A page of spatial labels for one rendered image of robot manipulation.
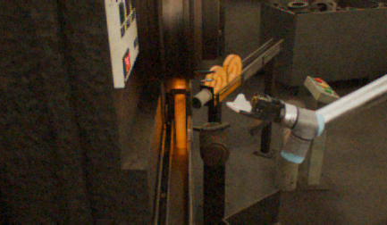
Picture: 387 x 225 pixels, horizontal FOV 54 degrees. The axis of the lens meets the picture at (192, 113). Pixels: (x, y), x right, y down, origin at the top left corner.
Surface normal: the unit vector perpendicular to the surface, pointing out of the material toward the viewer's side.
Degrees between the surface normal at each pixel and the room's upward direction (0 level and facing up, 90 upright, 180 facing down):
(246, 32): 90
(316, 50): 90
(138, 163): 0
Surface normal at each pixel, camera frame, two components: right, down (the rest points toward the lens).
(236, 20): -0.23, 0.42
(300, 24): 0.27, 0.40
